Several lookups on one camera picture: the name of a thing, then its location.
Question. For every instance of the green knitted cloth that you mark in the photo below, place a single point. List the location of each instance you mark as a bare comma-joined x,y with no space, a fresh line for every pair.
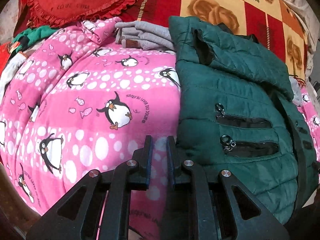
29,37

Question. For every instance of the pink penguin blanket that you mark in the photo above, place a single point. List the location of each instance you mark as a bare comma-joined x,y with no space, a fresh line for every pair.
82,102

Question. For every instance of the white plush toy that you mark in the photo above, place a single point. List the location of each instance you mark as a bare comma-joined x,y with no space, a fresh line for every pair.
10,71

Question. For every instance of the red heart pillow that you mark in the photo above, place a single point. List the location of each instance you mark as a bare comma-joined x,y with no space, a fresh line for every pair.
58,13

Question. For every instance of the orange red rose blanket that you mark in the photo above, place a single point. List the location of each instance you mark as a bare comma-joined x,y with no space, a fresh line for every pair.
273,22

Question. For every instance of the dark green quilted jacket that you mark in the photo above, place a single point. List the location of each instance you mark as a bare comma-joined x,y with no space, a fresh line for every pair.
237,113

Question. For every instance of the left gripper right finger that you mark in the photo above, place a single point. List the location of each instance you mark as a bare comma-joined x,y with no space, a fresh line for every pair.
217,207

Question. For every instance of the folded grey sweatpants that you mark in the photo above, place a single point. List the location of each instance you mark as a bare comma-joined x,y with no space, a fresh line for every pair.
143,35

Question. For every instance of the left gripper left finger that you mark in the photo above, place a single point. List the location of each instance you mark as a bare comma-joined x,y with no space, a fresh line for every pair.
98,205

